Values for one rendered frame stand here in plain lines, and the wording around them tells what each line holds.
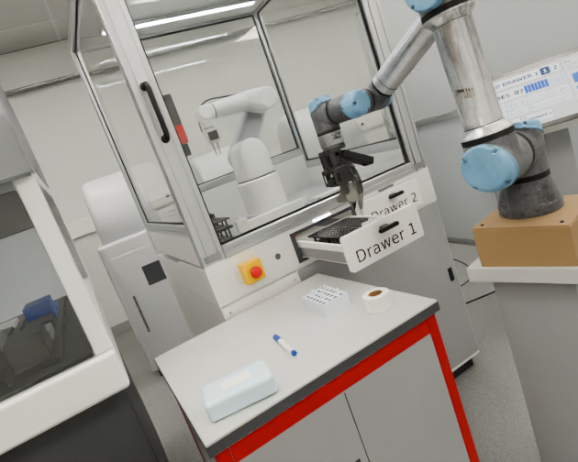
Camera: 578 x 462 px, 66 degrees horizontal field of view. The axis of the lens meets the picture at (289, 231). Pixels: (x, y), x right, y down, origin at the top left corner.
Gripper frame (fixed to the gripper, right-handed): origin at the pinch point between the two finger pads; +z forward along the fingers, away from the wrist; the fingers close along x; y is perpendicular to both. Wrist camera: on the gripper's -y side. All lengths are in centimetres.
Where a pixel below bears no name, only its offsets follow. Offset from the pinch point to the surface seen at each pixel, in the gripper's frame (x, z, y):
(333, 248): 0.7, 9.2, 14.2
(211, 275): -23, 6, 47
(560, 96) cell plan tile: 11, -7, -94
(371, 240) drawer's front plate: 10.8, 9.0, 6.9
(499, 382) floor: -9, 97, -46
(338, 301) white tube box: 15.1, 18.7, 26.0
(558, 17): -27, -38, -166
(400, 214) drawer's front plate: 10.8, 5.8, -6.2
